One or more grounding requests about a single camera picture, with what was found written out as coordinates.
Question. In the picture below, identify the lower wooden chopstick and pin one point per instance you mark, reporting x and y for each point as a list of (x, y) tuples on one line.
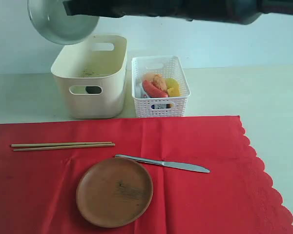
[(64, 147)]

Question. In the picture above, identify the brown wooden plate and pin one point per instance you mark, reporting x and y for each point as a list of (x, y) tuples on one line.
[(114, 192)]

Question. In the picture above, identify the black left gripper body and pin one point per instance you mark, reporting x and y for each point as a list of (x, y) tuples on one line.
[(100, 8)]

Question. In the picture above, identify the brown egg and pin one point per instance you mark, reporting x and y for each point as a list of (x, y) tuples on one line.
[(148, 76)]

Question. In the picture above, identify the orange carrot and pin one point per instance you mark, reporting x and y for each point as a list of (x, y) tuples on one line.
[(153, 91)]

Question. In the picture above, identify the red table cloth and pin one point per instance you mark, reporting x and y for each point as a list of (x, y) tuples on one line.
[(37, 188)]

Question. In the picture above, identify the yellow orange cheese block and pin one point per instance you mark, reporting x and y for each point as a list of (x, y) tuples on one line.
[(173, 88)]

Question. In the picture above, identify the blue white milk carton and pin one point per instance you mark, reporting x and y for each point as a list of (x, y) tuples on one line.
[(140, 92)]

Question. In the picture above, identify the orange fried food piece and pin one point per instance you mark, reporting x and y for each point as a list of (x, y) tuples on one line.
[(159, 82)]

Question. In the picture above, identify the upper wooden chopstick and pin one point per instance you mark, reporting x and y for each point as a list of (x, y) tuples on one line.
[(33, 145)]

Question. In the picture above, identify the cream plastic tub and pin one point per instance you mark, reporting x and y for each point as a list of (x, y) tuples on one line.
[(98, 61)]

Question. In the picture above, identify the wooden chopstick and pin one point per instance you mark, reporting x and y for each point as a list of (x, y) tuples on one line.
[(33, 145), (64, 147)]

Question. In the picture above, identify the pale green ceramic bowl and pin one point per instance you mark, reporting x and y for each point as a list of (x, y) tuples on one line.
[(51, 21)]

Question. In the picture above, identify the stainless steel cup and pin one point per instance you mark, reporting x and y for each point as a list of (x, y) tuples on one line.
[(96, 90)]

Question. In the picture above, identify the silver table knife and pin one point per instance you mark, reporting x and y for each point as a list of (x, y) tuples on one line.
[(175, 165)]

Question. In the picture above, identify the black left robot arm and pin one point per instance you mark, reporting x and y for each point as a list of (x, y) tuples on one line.
[(228, 11)]

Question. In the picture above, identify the white woven plastic basket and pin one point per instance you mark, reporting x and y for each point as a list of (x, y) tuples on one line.
[(168, 67)]

